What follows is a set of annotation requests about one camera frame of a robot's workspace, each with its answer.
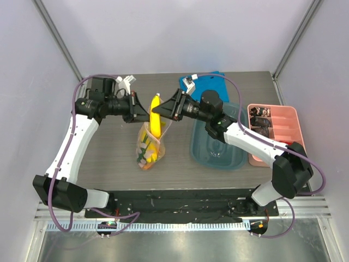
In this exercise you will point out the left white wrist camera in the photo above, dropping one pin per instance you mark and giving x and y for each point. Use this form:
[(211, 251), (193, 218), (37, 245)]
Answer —
[(125, 83)]

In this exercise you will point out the clear polka dot zip bag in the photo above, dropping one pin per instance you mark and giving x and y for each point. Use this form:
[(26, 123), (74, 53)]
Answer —
[(151, 144)]

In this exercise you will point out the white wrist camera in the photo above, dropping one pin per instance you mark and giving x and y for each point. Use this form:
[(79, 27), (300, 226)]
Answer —
[(188, 81), (125, 83)]

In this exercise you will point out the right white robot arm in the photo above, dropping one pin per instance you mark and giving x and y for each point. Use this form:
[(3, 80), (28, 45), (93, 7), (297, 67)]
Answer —
[(290, 168)]

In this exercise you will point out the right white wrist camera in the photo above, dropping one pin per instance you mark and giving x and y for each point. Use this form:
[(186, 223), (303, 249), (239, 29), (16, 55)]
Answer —
[(188, 81)]

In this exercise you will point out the blue folded cloth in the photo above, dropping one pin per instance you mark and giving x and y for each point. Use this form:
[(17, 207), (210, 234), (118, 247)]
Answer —
[(206, 81)]

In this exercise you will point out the dark patterned tray item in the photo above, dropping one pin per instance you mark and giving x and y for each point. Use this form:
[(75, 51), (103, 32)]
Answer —
[(260, 120)]

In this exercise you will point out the red tray pieces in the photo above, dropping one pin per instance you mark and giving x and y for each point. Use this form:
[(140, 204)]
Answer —
[(288, 142)]

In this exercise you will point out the teal plastic bin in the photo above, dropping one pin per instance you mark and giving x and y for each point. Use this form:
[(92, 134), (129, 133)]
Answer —
[(214, 153)]

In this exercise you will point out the yellow banana bunch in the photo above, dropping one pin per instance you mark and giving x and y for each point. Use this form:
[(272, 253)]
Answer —
[(155, 120)]

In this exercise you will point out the white slotted cable duct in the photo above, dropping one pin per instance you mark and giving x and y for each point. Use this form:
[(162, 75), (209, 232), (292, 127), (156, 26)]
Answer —
[(107, 225)]

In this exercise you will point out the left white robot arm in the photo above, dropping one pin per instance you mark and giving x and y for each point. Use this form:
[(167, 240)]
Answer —
[(104, 95)]

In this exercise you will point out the pink compartment tray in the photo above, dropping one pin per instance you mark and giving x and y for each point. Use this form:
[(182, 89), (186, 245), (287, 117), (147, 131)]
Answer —
[(285, 123)]

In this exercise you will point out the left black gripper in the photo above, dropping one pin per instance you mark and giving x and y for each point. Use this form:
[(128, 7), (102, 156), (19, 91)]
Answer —
[(136, 113)]

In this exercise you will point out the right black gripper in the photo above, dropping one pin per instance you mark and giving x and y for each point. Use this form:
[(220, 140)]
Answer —
[(178, 104)]

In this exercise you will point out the green spring onion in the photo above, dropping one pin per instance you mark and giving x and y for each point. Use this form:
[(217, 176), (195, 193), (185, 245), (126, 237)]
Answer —
[(144, 155)]

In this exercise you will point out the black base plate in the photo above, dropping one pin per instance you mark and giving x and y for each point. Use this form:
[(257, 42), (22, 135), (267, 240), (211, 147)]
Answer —
[(182, 206)]

